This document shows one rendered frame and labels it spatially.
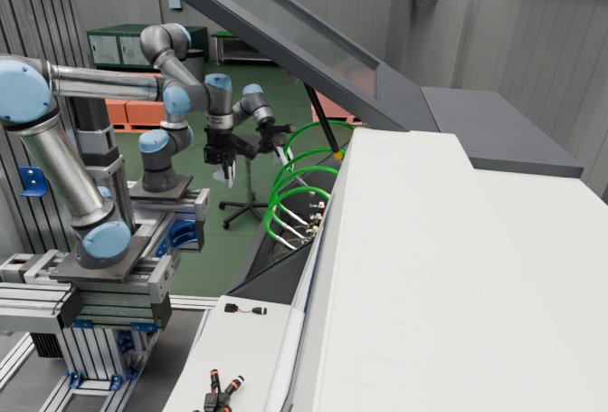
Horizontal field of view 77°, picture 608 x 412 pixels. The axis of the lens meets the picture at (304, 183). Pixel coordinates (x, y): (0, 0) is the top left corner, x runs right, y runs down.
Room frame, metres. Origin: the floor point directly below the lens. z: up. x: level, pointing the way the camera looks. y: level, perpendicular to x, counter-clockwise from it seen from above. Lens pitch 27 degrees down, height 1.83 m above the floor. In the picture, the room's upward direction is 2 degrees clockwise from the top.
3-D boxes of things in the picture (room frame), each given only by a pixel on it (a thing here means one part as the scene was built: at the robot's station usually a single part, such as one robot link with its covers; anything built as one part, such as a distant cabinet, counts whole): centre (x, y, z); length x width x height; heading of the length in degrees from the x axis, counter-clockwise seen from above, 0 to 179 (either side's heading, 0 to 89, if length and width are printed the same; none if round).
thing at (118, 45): (9.71, 3.72, 0.42); 2.13 x 1.94 x 0.84; 88
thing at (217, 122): (1.13, 0.26, 1.46); 0.08 x 0.08 x 0.05
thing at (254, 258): (1.24, 0.17, 0.87); 0.62 x 0.04 x 0.16; 171
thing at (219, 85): (1.13, 0.26, 1.54); 0.09 x 0.08 x 0.11; 129
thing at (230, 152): (1.13, 0.27, 1.38); 0.09 x 0.08 x 0.12; 81
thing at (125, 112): (5.28, 2.41, 0.32); 1.10 x 0.81 x 0.65; 87
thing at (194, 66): (7.36, 2.21, 0.37); 0.59 x 0.58 x 0.73; 112
